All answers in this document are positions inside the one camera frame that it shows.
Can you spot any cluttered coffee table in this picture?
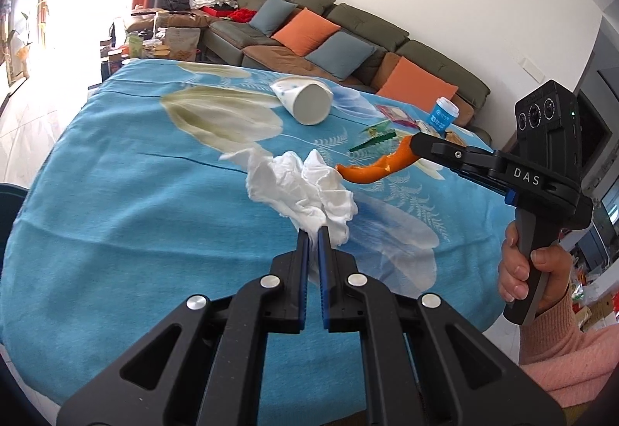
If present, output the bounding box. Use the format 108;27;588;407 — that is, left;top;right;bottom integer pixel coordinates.
99;9;205;80

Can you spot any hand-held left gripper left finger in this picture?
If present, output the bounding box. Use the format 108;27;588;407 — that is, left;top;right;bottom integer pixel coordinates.
57;229;311;426

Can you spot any person's right hand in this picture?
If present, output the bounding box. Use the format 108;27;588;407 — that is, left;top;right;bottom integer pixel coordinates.
498;222;576;317

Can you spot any cardboard box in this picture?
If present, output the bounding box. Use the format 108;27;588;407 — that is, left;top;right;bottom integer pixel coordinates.
587;295;619;331

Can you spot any green and brown sofa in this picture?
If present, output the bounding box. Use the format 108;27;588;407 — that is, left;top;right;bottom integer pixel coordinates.
200;0;492;128

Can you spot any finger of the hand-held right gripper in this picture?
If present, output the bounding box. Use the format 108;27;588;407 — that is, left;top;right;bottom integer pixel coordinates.
409;131;506;176
450;165;516;205

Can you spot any blue cushion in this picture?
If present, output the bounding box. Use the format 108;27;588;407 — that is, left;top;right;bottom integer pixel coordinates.
249;0;299;36
306;31;378;82

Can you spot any orange cushion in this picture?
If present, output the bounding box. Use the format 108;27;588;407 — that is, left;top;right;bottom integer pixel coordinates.
271;8;342;58
376;56;460;101

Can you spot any white tissue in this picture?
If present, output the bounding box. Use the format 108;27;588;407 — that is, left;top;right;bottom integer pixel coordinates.
220;147;359;284

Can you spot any green plastic comb piece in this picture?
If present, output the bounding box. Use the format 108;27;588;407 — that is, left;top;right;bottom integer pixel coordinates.
349;121;399;152

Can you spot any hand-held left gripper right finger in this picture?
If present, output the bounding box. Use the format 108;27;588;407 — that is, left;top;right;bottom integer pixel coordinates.
316;225;566;426

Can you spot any blue cup with white lid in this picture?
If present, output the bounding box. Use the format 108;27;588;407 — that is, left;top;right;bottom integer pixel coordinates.
428;97;460;134

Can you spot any blue floral blanket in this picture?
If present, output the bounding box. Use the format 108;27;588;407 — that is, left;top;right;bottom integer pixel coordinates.
0;58;495;407

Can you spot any striped white snack packet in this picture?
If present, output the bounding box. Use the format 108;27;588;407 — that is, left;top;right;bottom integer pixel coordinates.
409;119;443;138

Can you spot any white paper cup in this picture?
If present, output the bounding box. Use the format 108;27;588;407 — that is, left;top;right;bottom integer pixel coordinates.
270;75;334;126

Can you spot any black cabinet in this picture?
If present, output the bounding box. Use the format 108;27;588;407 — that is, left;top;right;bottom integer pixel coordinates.
575;68;619;259

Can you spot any orange peel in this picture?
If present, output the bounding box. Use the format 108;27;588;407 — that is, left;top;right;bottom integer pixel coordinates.
336;135;422;184

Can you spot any brown paper bag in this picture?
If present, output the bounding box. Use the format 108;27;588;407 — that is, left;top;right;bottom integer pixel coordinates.
164;27;202;62

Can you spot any red snack packet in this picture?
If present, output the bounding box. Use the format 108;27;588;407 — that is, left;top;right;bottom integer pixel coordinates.
376;104;417;128

